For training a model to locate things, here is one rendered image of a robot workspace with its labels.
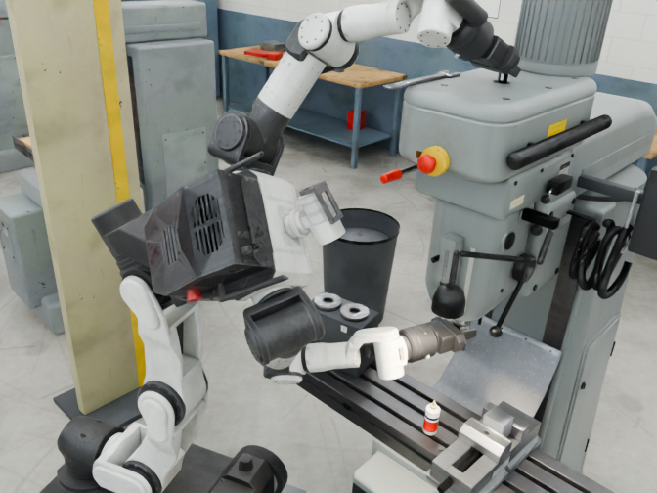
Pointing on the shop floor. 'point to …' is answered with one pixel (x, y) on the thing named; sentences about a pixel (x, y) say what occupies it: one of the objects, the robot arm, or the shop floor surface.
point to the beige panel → (84, 187)
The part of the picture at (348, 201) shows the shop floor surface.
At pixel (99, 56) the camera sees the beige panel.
